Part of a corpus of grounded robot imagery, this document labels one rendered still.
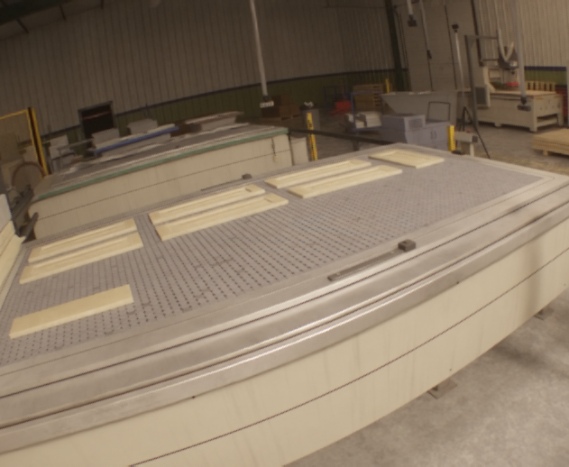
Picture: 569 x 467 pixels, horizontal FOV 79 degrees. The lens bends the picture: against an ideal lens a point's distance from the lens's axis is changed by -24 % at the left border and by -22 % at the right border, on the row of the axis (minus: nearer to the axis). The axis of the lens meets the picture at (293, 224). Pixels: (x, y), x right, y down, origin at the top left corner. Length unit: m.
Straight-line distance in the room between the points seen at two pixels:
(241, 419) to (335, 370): 0.34
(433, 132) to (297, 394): 5.07
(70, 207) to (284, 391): 4.19
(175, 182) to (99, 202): 0.99
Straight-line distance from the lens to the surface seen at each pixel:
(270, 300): 1.28
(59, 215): 5.17
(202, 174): 5.24
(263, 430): 1.38
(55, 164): 10.78
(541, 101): 9.71
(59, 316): 1.52
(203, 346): 1.18
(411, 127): 5.75
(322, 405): 1.43
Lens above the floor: 1.49
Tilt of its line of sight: 20 degrees down
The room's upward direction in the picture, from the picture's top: 9 degrees counter-clockwise
